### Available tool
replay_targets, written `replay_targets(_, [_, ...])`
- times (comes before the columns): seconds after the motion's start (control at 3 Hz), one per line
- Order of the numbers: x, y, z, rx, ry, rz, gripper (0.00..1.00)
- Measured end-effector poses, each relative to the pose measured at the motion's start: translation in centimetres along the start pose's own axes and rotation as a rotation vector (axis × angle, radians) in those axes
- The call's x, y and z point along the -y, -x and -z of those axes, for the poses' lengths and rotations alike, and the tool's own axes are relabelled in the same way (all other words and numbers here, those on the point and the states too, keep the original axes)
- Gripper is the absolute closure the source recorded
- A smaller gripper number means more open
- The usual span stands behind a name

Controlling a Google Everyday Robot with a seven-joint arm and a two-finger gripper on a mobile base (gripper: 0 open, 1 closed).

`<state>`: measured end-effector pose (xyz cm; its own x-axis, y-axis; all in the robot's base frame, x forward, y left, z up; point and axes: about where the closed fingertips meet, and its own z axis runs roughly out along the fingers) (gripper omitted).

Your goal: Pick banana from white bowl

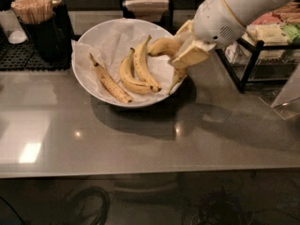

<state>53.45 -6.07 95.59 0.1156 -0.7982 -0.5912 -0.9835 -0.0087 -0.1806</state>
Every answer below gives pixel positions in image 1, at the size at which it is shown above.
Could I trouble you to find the clear acrylic stand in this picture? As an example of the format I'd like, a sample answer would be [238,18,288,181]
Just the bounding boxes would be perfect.
[259,65,300,120]

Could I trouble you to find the black stirrer holder cup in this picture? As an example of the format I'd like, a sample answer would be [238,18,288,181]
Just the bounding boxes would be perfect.
[21,13,71,62]

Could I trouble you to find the black cable coil under table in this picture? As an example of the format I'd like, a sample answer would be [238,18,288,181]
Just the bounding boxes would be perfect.
[50,185,115,225]

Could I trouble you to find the black rubber mat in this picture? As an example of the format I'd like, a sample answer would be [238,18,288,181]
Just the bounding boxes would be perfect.
[0,33,70,71]

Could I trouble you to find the sugar and tea packets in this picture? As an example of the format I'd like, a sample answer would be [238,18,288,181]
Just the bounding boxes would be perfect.
[224,2,300,64]

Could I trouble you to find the black napkin holder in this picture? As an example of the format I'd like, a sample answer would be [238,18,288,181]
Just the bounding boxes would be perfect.
[117,0,174,33]

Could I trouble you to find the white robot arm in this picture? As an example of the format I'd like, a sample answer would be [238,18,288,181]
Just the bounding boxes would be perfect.
[170,0,294,68]

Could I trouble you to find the dark bottle with wooden cap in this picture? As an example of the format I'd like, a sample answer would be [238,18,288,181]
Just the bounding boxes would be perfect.
[52,0,74,40]

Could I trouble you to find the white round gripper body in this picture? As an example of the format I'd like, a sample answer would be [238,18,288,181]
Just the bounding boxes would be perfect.
[192,0,246,47]

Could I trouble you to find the white paper liner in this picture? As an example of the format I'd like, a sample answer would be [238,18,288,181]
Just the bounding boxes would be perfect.
[70,17,184,104]

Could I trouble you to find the upright yellow banana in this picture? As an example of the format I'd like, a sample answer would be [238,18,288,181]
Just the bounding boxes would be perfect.
[133,36,162,93]

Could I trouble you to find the spotted banana at left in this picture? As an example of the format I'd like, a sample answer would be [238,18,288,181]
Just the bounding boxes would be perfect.
[89,54,133,104]

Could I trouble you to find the white bowl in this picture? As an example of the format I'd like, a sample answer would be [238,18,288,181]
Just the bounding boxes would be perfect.
[71,18,188,109]

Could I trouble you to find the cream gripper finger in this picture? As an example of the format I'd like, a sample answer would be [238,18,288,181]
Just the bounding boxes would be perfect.
[173,20,194,45]
[170,40,216,68]

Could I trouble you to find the large curved yellow banana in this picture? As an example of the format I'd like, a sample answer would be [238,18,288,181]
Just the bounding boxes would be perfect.
[147,37,188,94]

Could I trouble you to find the small yellow banana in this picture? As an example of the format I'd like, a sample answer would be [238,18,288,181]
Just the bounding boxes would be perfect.
[119,48,152,94]

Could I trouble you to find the wooden stirrer sticks bundle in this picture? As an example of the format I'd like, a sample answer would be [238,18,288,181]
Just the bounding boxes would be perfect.
[11,0,53,24]

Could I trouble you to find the black wire condiment rack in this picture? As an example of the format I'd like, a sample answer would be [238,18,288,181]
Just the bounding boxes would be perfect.
[216,38,300,92]

